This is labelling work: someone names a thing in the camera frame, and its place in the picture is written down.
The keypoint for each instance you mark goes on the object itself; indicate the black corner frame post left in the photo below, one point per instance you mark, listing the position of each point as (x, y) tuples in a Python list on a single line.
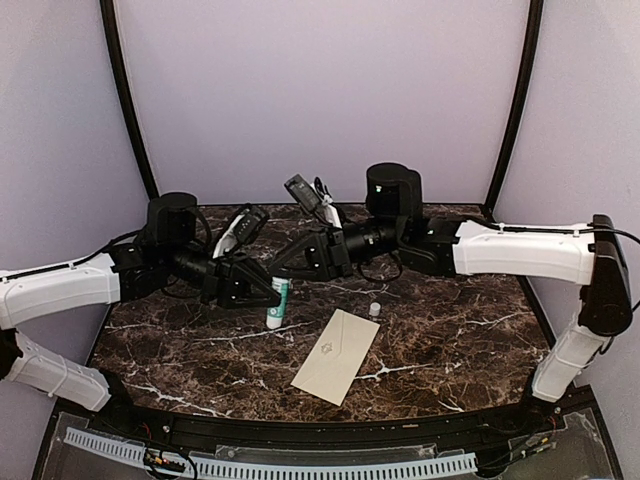
[(125, 97)]

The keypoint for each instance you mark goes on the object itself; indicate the black front rail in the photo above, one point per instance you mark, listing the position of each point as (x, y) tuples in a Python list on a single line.
[(201, 433)]

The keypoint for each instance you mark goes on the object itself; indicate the black corner frame post right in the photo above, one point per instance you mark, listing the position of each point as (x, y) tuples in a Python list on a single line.
[(517, 107)]

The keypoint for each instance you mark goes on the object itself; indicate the white slotted cable duct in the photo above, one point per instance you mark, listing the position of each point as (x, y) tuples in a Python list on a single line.
[(230, 462)]

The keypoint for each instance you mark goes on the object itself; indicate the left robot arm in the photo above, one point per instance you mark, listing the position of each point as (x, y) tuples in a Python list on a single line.
[(175, 244)]

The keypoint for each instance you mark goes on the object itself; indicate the grey glue bottle cap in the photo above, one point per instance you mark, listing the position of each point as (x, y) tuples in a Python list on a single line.
[(374, 309)]

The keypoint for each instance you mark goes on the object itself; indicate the black corner frame post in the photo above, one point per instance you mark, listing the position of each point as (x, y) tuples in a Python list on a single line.
[(125, 97), (517, 107)]

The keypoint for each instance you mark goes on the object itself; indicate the cream envelope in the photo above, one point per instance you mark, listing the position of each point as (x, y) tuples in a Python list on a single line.
[(333, 363)]

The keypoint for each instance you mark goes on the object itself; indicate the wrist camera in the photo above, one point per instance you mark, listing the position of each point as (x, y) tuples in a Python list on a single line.
[(314, 200), (241, 230)]

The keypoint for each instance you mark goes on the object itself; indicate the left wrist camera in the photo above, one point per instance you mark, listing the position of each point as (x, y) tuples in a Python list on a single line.
[(241, 230)]

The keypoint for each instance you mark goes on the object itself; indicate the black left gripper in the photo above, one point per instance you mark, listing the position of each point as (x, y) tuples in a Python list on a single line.
[(230, 284)]

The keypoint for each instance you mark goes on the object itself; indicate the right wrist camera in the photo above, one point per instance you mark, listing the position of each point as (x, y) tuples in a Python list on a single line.
[(314, 200)]

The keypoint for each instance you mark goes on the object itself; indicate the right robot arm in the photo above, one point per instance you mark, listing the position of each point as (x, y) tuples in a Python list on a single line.
[(586, 254)]

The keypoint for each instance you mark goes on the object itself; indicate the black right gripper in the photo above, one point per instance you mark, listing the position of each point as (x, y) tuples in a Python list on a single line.
[(323, 265)]

